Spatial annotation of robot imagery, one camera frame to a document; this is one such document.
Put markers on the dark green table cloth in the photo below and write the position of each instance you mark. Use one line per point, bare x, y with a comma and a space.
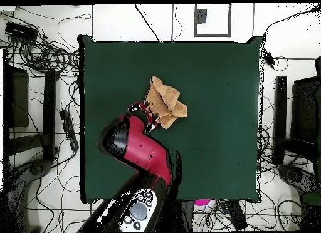
213, 92

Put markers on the black adapter box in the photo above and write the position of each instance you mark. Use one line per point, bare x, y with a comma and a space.
21, 31

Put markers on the pink round object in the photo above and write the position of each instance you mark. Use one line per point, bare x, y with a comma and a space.
202, 202

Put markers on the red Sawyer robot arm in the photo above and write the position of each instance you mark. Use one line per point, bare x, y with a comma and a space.
140, 147

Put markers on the grey square floor frame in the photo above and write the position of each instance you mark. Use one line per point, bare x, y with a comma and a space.
212, 35

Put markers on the grey tripod base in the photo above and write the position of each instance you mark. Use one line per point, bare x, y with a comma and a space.
294, 175
37, 167

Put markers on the wide black power strip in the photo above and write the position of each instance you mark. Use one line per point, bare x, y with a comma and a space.
237, 215

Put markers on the black stand frame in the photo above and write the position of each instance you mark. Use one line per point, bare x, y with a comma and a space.
49, 112
280, 117

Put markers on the orange terry towel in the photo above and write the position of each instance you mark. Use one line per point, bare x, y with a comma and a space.
165, 102

